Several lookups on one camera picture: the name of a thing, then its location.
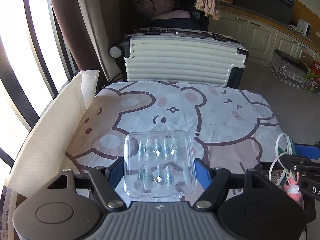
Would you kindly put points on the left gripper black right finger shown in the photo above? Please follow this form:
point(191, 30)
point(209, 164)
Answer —
point(214, 182)

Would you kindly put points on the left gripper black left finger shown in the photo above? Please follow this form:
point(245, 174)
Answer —
point(104, 181)

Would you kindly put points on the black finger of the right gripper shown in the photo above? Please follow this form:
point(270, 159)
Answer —
point(309, 151)
point(293, 163)

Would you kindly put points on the green clothespins with string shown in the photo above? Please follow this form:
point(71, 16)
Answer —
point(289, 151)

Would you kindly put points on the pink crochet doll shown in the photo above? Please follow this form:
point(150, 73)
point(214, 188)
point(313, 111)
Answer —
point(291, 188)

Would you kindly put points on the clear plastic nail box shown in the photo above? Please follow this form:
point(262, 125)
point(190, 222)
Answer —
point(159, 165)

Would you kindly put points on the cartoon bear bed sheet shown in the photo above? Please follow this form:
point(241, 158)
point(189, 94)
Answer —
point(231, 128)

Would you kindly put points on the white foam sheet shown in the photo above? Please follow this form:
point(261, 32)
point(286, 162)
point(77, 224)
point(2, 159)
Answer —
point(42, 152)

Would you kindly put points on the red and green carton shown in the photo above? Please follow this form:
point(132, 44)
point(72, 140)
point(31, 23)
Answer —
point(312, 79)

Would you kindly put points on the pack of water bottles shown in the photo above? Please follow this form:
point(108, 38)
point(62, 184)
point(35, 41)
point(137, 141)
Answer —
point(289, 69)

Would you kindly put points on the white countertop appliance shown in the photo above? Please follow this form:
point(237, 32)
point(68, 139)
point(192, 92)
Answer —
point(304, 27)

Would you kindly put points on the cream kitchen cabinets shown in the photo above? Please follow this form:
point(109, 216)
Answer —
point(261, 35)

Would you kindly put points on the cream ribbed suitcase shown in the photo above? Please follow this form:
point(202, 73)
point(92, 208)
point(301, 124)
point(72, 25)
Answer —
point(168, 54)

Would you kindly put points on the brown curtain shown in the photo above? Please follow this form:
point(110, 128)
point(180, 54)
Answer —
point(74, 31)

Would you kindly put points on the hanging beige tassel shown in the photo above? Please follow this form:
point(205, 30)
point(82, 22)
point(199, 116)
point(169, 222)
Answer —
point(209, 7)

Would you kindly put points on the pink plush pillow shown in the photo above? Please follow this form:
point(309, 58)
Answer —
point(159, 9)

